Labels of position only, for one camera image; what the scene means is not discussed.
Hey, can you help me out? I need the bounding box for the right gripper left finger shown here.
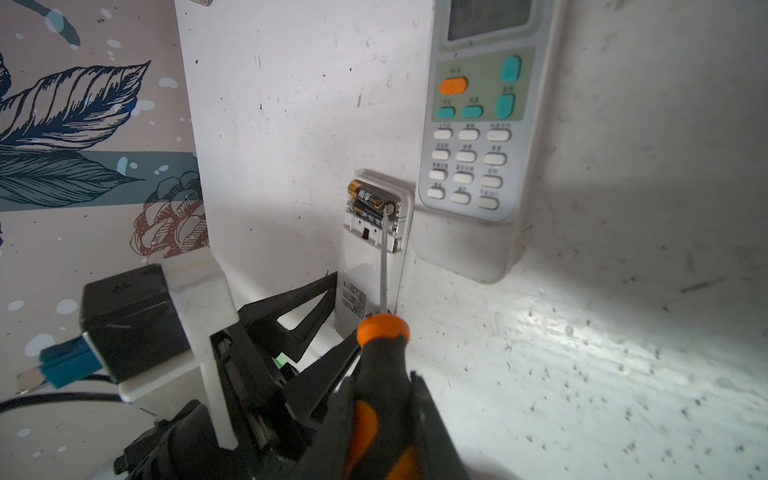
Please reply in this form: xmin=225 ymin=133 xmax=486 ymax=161
xmin=286 ymin=377 xmax=355 ymax=480

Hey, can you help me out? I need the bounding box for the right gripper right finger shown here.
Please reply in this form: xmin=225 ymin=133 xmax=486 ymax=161
xmin=410 ymin=371 xmax=470 ymax=480

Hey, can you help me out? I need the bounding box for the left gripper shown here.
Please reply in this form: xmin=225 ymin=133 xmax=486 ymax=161
xmin=113 ymin=272 xmax=360 ymax=479

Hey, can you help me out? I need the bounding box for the orange black screwdriver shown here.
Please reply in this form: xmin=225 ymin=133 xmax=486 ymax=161
xmin=346 ymin=217 xmax=423 ymax=479

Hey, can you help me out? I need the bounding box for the white remote control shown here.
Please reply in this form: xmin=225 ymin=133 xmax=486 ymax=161
xmin=412 ymin=1 xmax=566 ymax=284
xmin=334 ymin=169 xmax=414 ymax=337

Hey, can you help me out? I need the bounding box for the black gold AAA battery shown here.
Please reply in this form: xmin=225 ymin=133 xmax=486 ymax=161
xmin=348 ymin=179 xmax=398 ymax=214

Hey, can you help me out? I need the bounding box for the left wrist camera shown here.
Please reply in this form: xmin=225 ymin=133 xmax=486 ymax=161
xmin=16 ymin=249 xmax=238 ymax=450

